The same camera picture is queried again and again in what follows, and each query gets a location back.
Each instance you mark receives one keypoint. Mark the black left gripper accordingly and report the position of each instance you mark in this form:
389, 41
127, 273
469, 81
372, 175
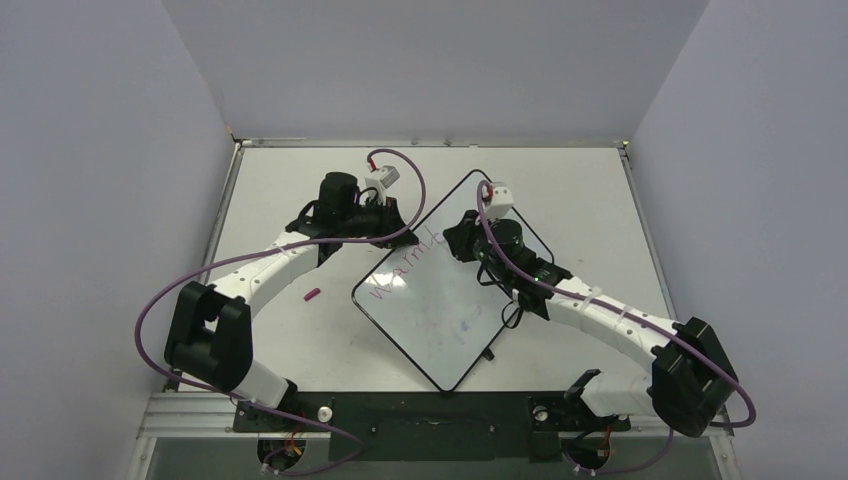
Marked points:
387, 211

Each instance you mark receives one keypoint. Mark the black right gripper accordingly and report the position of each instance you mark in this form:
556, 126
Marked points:
465, 234

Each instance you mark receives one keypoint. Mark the black framed whiteboard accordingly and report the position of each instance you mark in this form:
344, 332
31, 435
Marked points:
440, 313

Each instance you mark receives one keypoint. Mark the magenta marker cap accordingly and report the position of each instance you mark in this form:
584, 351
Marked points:
311, 294

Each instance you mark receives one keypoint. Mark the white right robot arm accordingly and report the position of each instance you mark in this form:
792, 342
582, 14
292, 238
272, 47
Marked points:
688, 376

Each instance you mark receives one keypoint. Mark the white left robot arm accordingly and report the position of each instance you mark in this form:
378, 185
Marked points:
210, 337

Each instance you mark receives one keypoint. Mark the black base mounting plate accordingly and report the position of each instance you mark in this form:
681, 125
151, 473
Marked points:
469, 426

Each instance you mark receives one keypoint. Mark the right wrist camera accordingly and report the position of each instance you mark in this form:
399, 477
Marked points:
497, 200

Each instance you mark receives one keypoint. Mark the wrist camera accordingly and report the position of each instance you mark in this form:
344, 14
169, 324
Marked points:
382, 178
497, 200

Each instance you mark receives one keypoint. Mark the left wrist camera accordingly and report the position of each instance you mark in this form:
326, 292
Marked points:
382, 178

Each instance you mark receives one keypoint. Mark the aluminium frame rail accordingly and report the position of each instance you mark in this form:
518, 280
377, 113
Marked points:
199, 415

